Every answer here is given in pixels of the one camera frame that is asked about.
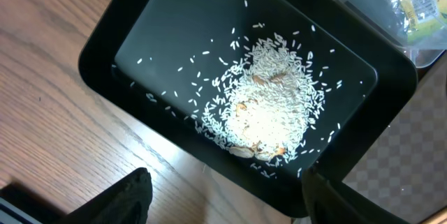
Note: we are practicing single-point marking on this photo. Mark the dark brown serving tray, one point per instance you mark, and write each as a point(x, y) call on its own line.
point(404, 171)

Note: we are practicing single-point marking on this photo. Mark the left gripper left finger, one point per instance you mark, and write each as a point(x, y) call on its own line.
point(125, 202)

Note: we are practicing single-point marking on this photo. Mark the clear plastic bin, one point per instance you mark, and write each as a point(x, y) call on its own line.
point(378, 14)

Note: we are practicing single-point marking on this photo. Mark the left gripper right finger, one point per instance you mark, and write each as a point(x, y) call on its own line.
point(333, 202)

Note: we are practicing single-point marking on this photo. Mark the black plastic bin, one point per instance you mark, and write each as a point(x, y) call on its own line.
point(382, 96)

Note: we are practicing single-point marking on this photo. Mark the rice and food scraps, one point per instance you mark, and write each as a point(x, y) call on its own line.
point(255, 78)

